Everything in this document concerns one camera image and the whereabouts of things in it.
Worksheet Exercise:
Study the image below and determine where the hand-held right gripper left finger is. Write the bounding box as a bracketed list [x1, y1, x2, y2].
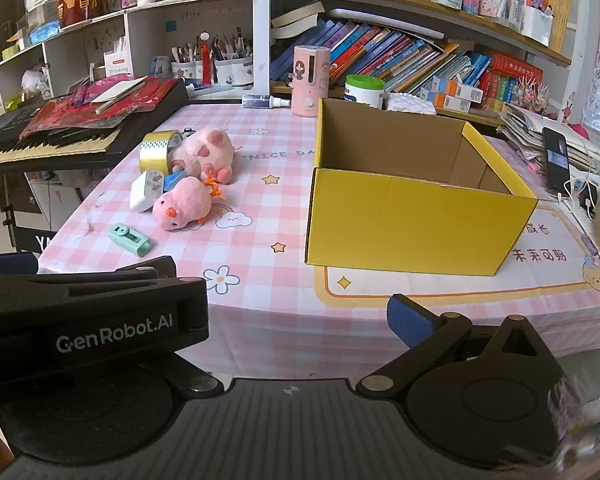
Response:
[145, 352, 231, 401]

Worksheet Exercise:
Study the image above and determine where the wooden bookshelf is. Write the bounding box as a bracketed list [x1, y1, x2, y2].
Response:
[252, 0, 582, 128]

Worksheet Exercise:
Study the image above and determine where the mint green plastic gadget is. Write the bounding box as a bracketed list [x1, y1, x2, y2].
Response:
[107, 223, 154, 259]

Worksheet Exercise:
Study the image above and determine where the pink cylinder appliance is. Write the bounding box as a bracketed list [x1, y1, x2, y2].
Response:
[290, 45, 330, 117]

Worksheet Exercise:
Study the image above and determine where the red boxed book set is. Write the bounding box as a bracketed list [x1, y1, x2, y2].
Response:
[479, 51, 544, 112]

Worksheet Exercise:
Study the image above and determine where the pink dried flower bunch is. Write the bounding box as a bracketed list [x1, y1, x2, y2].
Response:
[510, 76, 552, 112]

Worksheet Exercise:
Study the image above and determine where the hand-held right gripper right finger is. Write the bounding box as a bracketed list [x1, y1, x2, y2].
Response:
[356, 293, 562, 398]

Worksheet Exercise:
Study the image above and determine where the orange white small box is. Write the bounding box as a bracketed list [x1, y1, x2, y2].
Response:
[431, 76, 484, 102]
[419, 91, 474, 112]

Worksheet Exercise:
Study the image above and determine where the pink chick plush toy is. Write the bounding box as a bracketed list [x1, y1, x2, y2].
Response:
[152, 175, 227, 233]

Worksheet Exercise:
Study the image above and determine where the black keyboard stand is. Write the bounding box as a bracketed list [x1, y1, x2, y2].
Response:
[0, 169, 51, 257]

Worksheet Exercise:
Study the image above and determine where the white power adapter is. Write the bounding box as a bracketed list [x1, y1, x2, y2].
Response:
[129, 168, 169, 213]

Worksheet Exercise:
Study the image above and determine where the pink checkered tablecloth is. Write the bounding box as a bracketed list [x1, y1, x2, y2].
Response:
[36, 97, 600, 382]

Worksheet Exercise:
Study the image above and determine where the white paper bag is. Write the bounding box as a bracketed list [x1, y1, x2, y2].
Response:
[103, 50, 134, 81]

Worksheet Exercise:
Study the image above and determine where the white charging cable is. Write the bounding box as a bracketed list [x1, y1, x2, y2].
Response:
[554, 169, 600, 217]

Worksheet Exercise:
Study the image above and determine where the pile of red packets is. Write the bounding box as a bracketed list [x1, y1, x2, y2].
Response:
[19, 77, 177, 139]

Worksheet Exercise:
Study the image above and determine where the pink pig plush toy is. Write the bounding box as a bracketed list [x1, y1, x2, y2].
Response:
[171, 127, 236, 184]

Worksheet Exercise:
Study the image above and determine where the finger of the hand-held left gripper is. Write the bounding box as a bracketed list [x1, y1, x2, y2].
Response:
[0, 253, 178, 290]

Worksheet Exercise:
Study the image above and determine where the white tissue pack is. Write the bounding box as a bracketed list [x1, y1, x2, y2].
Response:
[384, 92, 437, 114]

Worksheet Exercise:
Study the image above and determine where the white shelf unit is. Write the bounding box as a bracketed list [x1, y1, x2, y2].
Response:
[0, 0, 255, 102]

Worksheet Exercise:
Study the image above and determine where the small white blue bottle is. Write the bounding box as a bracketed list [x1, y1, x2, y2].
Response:
[242, 93, 291, 110]

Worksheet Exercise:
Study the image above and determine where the row of leaning books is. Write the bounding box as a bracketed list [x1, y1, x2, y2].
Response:
[270, 19, 492, 97]

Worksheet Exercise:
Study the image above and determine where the stack of papers and booklets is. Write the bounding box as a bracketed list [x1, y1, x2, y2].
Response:
[499, 101, 600, 177]

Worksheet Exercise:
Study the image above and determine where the black electronic keyboard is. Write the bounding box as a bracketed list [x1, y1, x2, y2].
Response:
[0, 78, 189, 177]

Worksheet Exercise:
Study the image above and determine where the kraft paper card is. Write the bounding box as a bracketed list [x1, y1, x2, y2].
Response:
[89, 75, 149, 114]

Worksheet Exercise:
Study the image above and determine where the black smartphone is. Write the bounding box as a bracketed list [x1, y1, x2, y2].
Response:
[542, 126, 572, 194]

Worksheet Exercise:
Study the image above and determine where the white tub green lid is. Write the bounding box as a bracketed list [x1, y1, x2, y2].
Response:
[343, 74, 385, 110]

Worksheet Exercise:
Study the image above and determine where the gold tape roll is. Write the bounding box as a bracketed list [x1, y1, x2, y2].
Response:
[139, 130, 184, 175]

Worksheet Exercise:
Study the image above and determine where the white desk organizer with pens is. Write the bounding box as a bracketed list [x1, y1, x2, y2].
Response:
[480, 0, 554, 47]

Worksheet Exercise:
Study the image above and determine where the yellow cardboard box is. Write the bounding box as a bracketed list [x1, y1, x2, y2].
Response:
[304, 97, 539, 277]

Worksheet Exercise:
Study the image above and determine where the white pen holder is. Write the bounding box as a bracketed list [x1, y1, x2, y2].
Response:
[214, 55, 254, 87]
[171, 57, 204, 82]

